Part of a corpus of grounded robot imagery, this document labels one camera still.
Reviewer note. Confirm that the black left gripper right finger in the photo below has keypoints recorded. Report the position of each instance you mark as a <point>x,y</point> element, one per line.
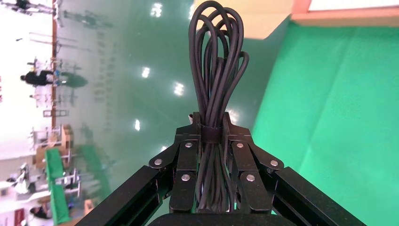
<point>243,162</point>

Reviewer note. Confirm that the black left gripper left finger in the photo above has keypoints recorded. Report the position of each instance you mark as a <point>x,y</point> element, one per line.
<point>187,162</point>

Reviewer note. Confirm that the open brown cardboard box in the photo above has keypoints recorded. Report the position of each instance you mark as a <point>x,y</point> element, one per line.
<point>265,18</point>

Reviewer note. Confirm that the green covered work table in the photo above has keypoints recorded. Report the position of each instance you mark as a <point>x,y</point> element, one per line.
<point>57,187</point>

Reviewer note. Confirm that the person in black clothes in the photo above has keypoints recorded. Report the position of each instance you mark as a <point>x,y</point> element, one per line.
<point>35,78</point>

